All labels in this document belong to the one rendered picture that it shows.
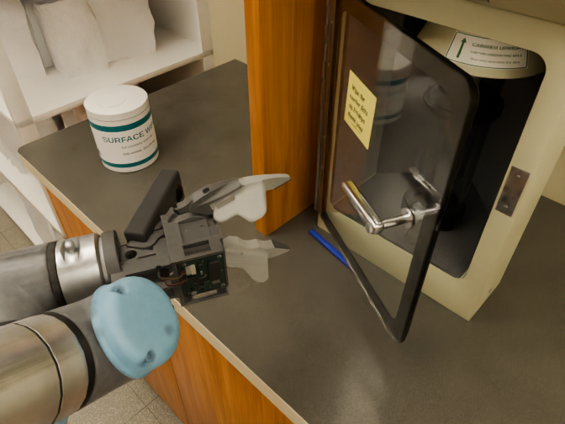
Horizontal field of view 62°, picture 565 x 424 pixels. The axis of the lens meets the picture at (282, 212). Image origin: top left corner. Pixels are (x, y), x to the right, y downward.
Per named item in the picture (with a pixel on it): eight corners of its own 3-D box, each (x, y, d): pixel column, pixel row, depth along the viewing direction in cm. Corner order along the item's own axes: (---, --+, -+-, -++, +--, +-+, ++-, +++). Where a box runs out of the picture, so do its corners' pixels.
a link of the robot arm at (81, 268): (76, 272, 54) (53, 220, 49) (118, 263, 55) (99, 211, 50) (77, 325, 49) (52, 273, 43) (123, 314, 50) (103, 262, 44)
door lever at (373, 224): (375, 185, 62) (377, 169, 60) (412, 233, 55) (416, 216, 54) (337, 193, 61) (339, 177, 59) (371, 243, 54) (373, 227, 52)
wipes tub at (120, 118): (139, 135, 116) (125, 77, 106) (171, 156, 110) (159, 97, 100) (91, 156, 109) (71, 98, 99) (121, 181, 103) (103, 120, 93)
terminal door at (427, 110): (320, 210, 88) (337, -20, 61) (403, 347, 66) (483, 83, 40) (317, 211, 88) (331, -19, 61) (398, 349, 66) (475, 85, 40)
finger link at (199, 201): (256, 204, 52) (190, 245, 53) (251, 194, 54) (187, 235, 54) (234, 178, 49) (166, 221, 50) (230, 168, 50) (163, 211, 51)
